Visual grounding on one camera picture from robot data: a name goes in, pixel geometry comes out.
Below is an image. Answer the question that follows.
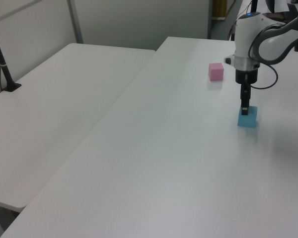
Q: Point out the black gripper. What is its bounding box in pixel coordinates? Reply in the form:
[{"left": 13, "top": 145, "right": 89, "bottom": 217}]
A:
[{"left": 235, "top": 67, "right": 259, "bottom": 117}]

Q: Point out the blue foam cube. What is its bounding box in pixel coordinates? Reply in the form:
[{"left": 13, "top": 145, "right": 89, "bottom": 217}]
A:
[{"left": 237, "top": 106, "right": 259, "bottom": 129}]

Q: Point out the pink foam cube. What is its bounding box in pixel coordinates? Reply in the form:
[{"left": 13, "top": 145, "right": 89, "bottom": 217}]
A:
[{"left": 208, "top": 62, "right": 225, "bottom": 82}]

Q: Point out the light wooden cabinet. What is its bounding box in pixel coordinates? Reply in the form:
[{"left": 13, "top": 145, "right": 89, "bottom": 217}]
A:
[{"left": 213, "top": 0, "right": 236, "bottom": 19}]

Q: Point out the white side table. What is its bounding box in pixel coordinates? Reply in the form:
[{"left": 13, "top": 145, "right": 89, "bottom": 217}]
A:
[{"left": 0, "top": 43, "right": 156, "bottom": 209}]

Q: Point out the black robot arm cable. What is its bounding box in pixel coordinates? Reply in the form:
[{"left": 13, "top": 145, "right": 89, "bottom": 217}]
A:
[{"left": 247, "top": 22, "right": 293, "bottom": 90}]

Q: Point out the grey narrow wall post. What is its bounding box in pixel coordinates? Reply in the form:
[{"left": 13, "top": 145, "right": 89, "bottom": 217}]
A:
[{"left": 207, "top": 0, "right": 214, "bottom": 40}]

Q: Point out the grey partition frame post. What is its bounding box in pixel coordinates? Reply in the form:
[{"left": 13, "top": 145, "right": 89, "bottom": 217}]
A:
[{"left": 66, "top": 0, "right": 84, "bottom": 44}]

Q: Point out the black camera pole with base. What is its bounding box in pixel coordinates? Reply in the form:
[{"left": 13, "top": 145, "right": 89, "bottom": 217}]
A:
[{"left": 0, "top": 19, "right": 22, "bottom": 93}]

